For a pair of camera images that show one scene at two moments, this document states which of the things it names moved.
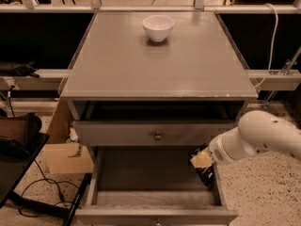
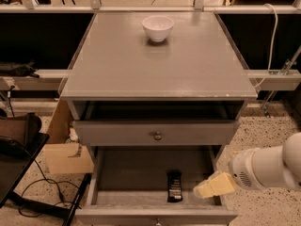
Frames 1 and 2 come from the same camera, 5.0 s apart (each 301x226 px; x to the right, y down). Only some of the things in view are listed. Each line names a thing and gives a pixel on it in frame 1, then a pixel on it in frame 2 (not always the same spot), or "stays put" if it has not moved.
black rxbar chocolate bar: (205, 172) -> (174, 185)
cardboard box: (68, 158) stays put
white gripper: (216, 152) -> (242, 171)
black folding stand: (17, 154) stays put
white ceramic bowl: (158, 27) stays put
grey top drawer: (157, 132) stays put
